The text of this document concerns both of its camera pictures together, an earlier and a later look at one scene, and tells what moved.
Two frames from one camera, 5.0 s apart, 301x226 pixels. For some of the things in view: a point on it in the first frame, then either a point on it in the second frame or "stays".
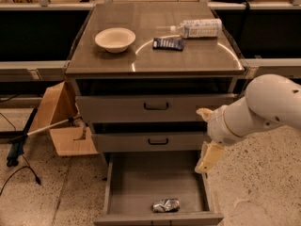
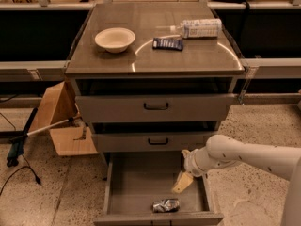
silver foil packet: x=165 y=205 stays
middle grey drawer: x=182 y=142 stays
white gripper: x=218 y=125 → x=190 y=163
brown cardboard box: x=59 y=103 stays
